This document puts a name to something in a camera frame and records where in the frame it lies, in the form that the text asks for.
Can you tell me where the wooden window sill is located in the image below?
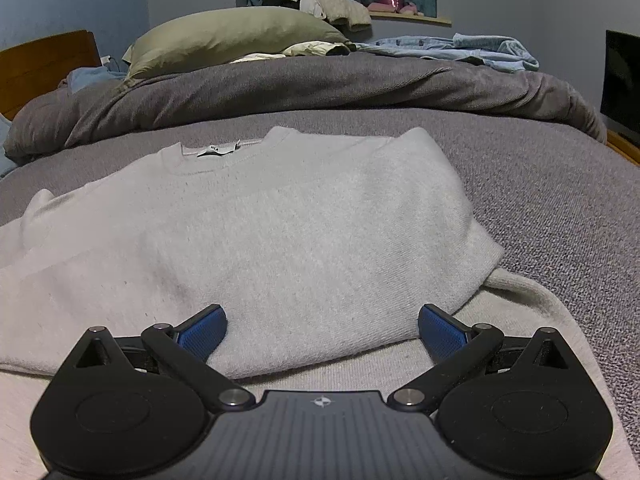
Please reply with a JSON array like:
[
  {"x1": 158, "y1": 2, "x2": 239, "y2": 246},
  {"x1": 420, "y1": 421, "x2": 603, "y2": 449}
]
[{"x1": 370, "y1": 12, "x2": 452, "y2": 27}]

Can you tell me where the grey bed sheet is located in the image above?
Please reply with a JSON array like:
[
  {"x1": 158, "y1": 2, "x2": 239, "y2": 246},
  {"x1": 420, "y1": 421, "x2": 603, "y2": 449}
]
[{"x1": 0, "y1": 107, "x2": 640, "y2": 461}]

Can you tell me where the light blue sheet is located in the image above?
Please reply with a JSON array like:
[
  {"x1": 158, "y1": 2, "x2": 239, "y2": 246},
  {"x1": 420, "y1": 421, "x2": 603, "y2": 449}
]
[{"x1": 0, "y1": 115, "x2": 16, "y2": 178}]

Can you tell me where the olive green pillow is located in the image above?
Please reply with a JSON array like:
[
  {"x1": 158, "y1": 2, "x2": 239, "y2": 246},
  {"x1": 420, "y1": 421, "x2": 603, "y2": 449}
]
[{"x1": 122, "y1": 6, "x2": 353, "y2": 81}]

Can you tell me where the black television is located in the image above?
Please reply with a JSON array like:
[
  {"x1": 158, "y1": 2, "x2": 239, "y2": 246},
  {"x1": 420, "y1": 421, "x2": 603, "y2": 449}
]
[{"x1": 600, "y1": 30, "x2": 640, "y2": 148}]

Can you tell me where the wooden television stand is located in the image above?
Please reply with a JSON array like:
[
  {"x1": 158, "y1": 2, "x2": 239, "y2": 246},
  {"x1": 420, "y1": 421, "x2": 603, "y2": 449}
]
[{"x1": 605, "y1": 129, "x2": 640, "y2": 166}]

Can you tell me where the white knit sweater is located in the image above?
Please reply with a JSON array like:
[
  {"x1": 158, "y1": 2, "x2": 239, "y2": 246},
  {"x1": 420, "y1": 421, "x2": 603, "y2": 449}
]
[{"x1": 0, "y1": 126, "x2": 628, "y2": 480}]

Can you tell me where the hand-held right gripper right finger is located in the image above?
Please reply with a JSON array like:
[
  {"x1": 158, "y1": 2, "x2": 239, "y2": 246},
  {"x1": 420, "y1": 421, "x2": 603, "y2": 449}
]
[{"x1": 392, "y1": 303, "x2": 583, "y2": 413}]

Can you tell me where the cream padded jacket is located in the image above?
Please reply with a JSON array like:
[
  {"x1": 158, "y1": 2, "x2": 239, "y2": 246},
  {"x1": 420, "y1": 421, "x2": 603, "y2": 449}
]
[{"x1": 287, "y1": 0, "x2": 373, "y2": 33}]

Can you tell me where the light blue pillow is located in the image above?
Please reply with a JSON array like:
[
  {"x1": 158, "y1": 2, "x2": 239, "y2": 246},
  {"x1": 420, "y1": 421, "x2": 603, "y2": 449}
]
[{"x1": 65, "y1": 66, "x2": 128, "y2": 93}]

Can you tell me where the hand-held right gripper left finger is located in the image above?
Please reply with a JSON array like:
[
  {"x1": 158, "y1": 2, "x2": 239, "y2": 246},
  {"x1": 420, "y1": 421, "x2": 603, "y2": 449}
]
[{"x1": 52, "y1": 304, "x2": 256, "y2": 413}]

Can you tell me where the cream cloth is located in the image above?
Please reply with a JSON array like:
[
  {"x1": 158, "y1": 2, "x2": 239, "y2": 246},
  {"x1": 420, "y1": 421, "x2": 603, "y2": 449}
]
[{"x1": 230, "y1": 40, "x2": 351, "y2": 64}]

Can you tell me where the pink cloth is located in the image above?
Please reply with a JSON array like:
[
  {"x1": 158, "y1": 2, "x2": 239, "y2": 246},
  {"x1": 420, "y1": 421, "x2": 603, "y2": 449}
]
[{"x1": 367, "y1": 2, "x2": 426, "y2": 17}]

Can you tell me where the dark grey duvet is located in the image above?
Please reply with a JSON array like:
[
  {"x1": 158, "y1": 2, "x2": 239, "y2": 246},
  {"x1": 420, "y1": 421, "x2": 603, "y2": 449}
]
[{"x1": 2, "y1": 52, "x2": 608, "y2": 163}]

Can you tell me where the light blue denim shirt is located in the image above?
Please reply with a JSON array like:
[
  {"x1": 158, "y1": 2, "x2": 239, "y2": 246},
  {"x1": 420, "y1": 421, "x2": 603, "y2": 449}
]
[{"x1": 357, "y1": 32, "x2": 541, "y2": 72}]

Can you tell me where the wooden headboard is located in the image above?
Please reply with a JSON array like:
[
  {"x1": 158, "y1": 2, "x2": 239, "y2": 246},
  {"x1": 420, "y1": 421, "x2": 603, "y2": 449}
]
[{"x1": 0, "y1": 30, "x2": 101, "y2": 121}]

